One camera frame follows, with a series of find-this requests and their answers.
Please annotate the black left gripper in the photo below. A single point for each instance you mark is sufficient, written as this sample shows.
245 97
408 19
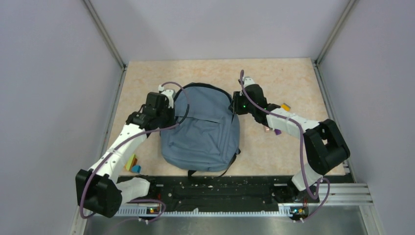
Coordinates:
172 113

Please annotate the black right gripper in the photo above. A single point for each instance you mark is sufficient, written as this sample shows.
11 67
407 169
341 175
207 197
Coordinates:
235 107

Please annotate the blue grey backpack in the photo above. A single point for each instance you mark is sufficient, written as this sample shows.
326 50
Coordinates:
208 136

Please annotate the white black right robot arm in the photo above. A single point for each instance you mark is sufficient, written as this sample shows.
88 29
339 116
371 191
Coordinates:
322 146

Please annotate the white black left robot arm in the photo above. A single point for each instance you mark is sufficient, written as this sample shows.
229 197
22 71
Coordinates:
113 165

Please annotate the yellow grey eraser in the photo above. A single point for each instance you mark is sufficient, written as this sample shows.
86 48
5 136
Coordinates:
286 107

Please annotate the colourful puzzle cube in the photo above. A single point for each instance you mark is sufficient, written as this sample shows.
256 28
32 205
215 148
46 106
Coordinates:
132 165

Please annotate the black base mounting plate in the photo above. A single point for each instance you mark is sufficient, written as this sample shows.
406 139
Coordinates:
206 181

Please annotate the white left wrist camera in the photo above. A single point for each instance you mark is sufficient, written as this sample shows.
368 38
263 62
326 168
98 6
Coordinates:
169 93

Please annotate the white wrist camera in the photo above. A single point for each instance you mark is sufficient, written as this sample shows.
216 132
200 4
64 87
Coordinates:
247 81
169 93

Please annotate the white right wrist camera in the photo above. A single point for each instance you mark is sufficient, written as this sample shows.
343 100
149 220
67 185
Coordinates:
247 81

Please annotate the metal frame rail left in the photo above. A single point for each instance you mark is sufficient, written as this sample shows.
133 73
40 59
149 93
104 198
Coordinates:
110 100

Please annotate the metal frame rail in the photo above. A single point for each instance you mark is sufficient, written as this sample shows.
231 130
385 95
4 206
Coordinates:
325 69
110 100

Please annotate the aluminium front rail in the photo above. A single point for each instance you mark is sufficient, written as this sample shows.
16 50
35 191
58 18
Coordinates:
240 200

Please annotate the metal frame rail right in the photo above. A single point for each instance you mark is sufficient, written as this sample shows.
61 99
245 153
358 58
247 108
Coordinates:
325 69

